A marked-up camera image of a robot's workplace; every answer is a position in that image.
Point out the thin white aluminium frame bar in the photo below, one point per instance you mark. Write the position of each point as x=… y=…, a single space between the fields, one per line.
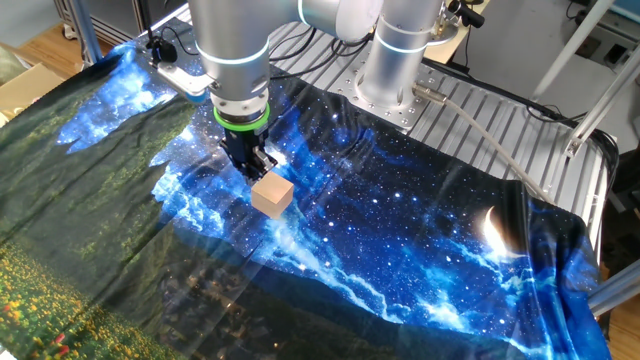
x=575 y=47

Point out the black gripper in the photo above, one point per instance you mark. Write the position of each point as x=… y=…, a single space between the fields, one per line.
x=245 y=145

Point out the ridged aluminium rack frame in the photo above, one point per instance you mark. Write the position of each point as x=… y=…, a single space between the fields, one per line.
x=107 y=31

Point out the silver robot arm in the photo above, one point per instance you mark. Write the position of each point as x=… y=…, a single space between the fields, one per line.
x=230 y=30

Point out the aluminium frame bar with bracket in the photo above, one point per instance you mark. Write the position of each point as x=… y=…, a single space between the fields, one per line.
x=605 y=102

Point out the beige wooden board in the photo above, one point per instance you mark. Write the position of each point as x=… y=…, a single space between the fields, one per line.
x=452 y=47

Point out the starry sky landscape printed cloth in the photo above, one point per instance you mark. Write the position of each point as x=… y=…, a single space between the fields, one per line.
x=400 y=250

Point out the olive grey fabric bag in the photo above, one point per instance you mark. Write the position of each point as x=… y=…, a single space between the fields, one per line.
x=10 y=65

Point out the black camera on mount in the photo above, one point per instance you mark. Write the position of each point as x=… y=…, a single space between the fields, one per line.
x=470 y=17

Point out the brown cardboard box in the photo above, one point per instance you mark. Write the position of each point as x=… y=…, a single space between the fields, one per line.
x=30 y=87

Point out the small wooden cube block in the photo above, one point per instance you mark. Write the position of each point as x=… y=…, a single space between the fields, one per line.
x=272 y=200

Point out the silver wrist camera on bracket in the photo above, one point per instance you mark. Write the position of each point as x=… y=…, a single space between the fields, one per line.
x=187 y=80

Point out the blue grey aluminium post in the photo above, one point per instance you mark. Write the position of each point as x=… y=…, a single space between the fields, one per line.
x=85 y=30

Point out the grey equipment box with sockets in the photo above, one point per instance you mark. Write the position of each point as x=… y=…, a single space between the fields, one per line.
x=620 y=50

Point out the thick aluminium profile beam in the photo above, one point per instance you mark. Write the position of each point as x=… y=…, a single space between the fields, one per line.
x=617 y=290

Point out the silver robot base mounting plate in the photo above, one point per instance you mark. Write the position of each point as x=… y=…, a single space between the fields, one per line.
x=400 y=117

